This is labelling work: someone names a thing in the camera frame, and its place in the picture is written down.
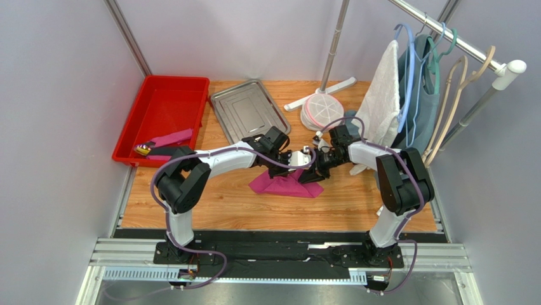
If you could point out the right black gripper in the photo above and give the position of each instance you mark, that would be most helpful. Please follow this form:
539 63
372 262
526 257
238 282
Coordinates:
320 164

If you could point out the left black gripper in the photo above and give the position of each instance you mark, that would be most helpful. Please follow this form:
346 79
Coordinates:
283 172

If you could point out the magenta paper napkin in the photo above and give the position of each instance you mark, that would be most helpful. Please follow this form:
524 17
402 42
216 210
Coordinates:
285 185

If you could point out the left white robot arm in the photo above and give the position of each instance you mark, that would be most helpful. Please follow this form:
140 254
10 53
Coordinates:
178 185

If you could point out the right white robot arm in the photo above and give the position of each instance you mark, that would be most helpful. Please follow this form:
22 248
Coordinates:
404 183

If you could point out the white round mesh container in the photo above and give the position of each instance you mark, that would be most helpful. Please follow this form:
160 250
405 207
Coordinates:
321 111

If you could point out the stainless steel tray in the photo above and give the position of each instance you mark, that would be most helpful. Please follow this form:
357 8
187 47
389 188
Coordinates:
247 109

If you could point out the white towel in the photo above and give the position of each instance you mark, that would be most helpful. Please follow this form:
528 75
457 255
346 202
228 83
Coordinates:
377 115

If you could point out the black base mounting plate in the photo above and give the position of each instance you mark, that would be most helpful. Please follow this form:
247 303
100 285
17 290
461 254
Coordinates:
294 255

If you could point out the blue clothes hanger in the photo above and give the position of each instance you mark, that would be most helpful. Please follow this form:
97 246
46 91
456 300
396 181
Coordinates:
408 76

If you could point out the pink and black tool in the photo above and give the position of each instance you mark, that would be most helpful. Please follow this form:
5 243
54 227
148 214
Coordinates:
162 148

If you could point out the red plastic bin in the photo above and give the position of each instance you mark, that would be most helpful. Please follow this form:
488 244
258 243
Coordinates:
163 105

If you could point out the teal hanging garment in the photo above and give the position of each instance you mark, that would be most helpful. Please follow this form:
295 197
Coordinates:
376 120

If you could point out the green clothes hanger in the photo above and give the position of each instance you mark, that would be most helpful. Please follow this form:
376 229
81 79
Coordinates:
437 55

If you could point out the beige clothes hanger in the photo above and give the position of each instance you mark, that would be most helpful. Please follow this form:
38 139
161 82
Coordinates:
456 81
475 75

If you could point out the aluminium rail frame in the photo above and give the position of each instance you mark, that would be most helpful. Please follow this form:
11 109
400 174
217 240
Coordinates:
123 270

